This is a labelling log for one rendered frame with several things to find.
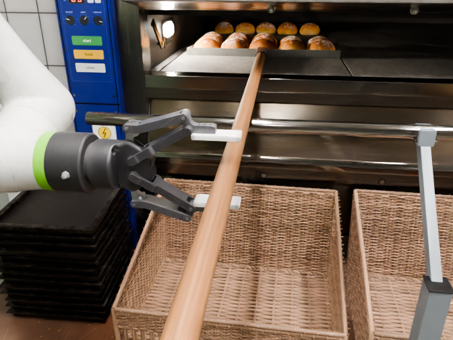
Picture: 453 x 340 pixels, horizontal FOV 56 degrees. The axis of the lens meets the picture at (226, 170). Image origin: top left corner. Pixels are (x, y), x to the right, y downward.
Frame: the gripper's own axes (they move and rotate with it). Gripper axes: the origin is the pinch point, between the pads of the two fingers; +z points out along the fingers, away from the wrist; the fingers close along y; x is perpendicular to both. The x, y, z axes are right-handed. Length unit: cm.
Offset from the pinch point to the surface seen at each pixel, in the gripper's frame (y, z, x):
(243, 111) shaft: -1.7, 0.4, -23.9
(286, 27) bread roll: -3, 9, -162
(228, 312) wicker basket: 60, -4, -35
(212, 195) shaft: -1.3, -0.4, 10.6
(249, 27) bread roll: -2, -9, -162
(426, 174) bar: 9.4, 36.7, -23.1
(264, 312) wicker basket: 60, 6, -36
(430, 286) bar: 23.6, 35.4, -6.7
